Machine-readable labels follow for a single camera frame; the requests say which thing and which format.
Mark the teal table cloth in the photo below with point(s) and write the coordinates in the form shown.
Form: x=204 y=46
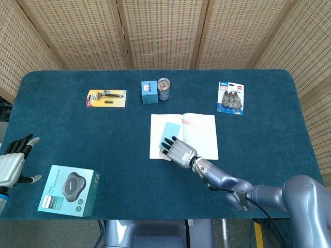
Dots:
x=116 y=144

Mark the blue correction tape pack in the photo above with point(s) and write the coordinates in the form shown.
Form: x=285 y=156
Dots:
x=230 y=99

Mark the clear plastic candy jar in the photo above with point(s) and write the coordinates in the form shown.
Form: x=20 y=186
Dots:
x=163 y=90

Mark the green speaker product box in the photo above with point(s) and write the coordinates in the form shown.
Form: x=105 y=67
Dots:
x=67 y=191

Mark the blue-grey robot torso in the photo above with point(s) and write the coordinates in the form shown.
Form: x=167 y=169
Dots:
x=155 y=232

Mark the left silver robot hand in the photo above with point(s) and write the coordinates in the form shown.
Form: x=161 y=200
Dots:
x=10 y=168

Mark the black equipment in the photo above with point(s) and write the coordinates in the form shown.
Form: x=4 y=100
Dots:
x=3 y=108

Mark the silver table leg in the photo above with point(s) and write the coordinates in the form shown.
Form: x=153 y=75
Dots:
x=224 y=232

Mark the open white lined notebook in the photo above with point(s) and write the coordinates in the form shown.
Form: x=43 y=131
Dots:
x=201 y=137

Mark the blue and cream bookmark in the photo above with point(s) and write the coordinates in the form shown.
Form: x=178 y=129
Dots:
x=170 y=130

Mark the yellow razor blister pack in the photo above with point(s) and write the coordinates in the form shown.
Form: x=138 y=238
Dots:
x=113 y=102

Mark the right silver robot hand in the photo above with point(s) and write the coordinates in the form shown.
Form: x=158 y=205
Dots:
x=181 y=153

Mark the small light blue box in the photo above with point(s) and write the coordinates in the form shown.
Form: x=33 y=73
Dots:
x=149 y=96

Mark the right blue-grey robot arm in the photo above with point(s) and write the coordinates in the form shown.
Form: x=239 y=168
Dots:
x=271 y=193

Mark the woven wooden folding screen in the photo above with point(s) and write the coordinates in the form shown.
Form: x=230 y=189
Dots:
x=165 y=33

